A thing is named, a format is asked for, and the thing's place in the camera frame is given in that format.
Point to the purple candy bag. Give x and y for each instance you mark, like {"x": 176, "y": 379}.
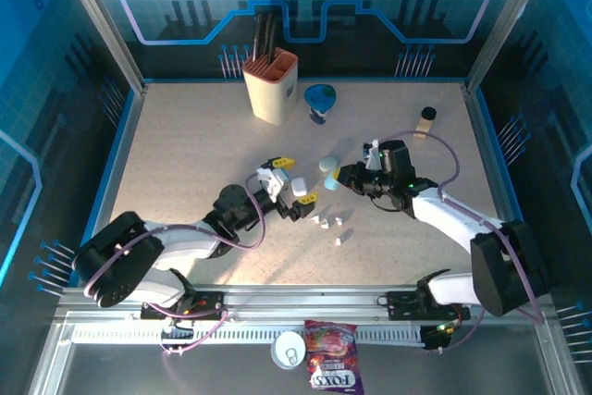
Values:
{"x": 330, "y": 353}

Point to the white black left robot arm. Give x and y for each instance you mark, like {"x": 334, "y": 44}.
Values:
{"x": 185, "y": 242}

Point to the white tin can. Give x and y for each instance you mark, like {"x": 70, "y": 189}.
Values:
{"x": 287, "y": 349}

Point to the black electronics box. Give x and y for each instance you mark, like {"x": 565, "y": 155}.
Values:
{"x": 435, "y": 339}

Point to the blue globe print cup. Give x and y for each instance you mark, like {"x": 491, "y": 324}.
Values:
{"x": 319, "y": 95}

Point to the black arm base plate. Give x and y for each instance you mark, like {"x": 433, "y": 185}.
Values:
{"x": 213, "y": 299}
{"x": 402, "y": 309}

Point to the aluminium frame post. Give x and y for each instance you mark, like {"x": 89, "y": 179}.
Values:
{"x": 506, "y": 20}
{"x": 102, "y": 20}

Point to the small bottle black cap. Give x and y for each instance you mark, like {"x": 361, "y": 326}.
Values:
{"x": 426, "y": 119}

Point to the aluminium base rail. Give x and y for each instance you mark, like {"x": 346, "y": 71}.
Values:
{"x": 300, "y": 300}

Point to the white earbud case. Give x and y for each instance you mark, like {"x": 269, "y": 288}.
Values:
{"x": 299, "y": 187}

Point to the beige knife block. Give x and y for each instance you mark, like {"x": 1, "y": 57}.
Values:
{"x": 273, "y": 94}

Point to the aluminium side rail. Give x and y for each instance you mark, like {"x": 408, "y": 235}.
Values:
{"x": 119, "y": 168}
{"x": 489, "y": 168}

